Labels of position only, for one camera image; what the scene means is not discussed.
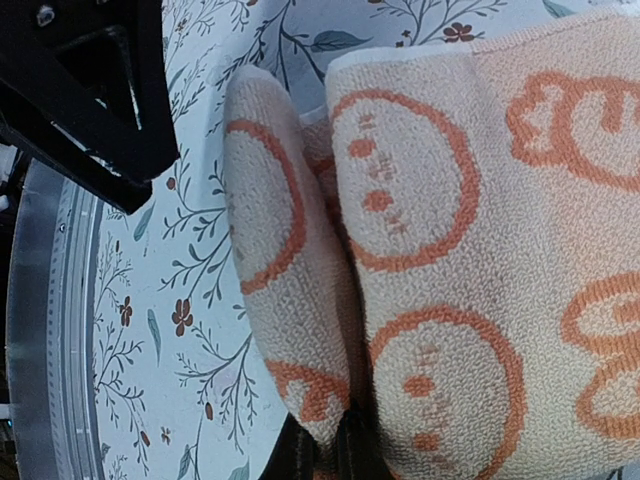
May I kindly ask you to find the orange patterned towel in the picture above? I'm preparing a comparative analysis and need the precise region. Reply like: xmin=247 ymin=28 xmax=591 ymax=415
xmin=224 ymin=3 xmax=639 ymax=479

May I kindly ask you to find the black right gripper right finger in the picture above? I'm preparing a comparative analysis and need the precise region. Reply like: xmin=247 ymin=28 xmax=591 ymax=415
xmin=336 ymin=399 xmax=394 ymax=480

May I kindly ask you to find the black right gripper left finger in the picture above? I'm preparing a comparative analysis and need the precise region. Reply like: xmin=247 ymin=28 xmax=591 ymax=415
xmin=259 ymin=414 xmax=315 ymax=480

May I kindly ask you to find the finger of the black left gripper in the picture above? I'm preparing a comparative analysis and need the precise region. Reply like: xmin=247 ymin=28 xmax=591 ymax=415
xmin=1 ymin=1 xmax=179 ymax=214

